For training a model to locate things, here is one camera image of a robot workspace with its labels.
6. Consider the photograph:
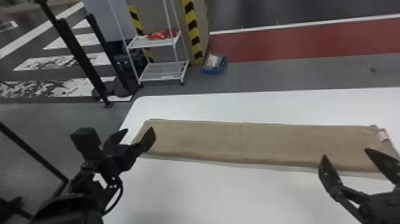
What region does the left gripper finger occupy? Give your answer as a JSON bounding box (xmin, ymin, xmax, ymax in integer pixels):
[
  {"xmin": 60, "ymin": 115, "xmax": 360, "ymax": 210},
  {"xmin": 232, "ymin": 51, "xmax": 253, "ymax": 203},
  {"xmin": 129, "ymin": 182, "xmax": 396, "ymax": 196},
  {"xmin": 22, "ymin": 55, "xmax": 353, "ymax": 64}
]
[
  {"xmin": 123, "ymin": 126, "xmax": 157, "ymax": 158},
  {"xmin": 102, "ymin": 127, "xmax": 129, "ymax": 148}
]

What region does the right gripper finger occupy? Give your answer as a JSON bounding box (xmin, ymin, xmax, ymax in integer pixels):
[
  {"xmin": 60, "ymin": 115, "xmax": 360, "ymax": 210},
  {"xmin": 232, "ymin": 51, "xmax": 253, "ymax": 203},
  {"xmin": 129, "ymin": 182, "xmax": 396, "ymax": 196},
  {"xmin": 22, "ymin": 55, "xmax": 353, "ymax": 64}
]
[
  {"xmin": 364, "ymin": 148, "xmax": 400, "ymax": 186},
  {"xmin": 317, "ymin": 154, "xmax": 370, "ymax": 220}
]

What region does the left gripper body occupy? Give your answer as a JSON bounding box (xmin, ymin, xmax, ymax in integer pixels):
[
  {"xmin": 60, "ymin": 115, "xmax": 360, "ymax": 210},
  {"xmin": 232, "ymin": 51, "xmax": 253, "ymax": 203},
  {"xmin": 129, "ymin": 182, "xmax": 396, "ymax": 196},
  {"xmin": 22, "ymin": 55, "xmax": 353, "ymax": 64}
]
[{"xmin": 92, "ymin": 144, "xmax": 136, "ymax": 186}]

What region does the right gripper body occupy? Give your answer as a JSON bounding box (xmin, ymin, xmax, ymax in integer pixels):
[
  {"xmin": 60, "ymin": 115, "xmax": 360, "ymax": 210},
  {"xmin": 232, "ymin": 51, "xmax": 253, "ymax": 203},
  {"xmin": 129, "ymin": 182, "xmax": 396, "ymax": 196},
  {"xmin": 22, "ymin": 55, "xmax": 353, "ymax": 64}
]
[{"xmin": 359, "ymin": 186, "xmax": 400, "ymax": 224}]

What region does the white shelf trolley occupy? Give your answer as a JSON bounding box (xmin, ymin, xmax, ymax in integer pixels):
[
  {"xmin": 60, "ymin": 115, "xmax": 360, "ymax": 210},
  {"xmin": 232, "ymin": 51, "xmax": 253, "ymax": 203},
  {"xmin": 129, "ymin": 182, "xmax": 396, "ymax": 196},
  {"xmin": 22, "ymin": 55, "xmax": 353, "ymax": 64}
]
[{"xmin": 107, "ymin": 0, "xmax": 190, "ymax": 86}]

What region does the beige towel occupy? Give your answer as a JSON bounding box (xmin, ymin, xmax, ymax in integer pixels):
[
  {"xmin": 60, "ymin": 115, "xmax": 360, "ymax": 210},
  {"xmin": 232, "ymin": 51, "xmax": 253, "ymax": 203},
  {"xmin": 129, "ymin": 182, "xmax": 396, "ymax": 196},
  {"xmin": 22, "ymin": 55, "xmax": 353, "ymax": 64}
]
[{"xmin": 132, "ymin": 118, "xmax": 400, "ymax": 175}]

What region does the blue tray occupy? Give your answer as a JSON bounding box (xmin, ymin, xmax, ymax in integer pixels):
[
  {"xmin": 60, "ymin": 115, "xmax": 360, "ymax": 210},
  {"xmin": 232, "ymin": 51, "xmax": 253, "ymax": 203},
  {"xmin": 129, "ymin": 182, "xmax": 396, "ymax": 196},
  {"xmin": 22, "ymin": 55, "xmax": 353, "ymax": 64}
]
[{"xmin": 201, "ymin": 52, "xmax": 229, "ymax": 75}]

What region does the red packet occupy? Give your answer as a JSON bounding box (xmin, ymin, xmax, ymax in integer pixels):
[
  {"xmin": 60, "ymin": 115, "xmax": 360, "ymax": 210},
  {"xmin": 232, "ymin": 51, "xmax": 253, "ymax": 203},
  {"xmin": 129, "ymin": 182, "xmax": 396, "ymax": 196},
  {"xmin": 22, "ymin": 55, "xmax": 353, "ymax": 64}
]
[{"xmin": 146, "ymin": 27, "xmax": 180, "ymax": 41}]

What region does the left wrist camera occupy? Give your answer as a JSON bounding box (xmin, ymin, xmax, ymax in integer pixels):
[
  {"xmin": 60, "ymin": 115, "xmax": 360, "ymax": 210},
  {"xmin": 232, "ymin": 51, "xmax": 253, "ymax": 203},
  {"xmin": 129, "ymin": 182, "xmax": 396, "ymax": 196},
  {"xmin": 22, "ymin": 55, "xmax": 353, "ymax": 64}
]
[{"xmin": 70, "ymin": 126, "xmax": 103, "ymax": 161}]

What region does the black cable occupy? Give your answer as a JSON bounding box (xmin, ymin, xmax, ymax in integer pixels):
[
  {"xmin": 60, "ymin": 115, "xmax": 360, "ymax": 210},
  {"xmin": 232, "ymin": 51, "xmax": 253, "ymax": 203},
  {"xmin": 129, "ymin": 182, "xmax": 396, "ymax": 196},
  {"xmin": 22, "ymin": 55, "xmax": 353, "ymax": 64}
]
[{"xmin": 101, "ymin": 182, "xmax": 124, "ymax": 216}]

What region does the yellow black striped post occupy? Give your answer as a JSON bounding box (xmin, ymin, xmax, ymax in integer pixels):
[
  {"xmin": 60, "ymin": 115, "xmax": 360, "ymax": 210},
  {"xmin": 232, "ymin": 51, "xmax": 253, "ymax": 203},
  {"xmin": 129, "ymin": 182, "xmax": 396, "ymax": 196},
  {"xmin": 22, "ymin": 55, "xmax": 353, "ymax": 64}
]
[
  {"xmin": 182, "ymin": 0, "xmax": 205, "ymax": 66},
  {"xmin": 127, "ymin": 4, "xmax": 156, "ymax": 64}
]

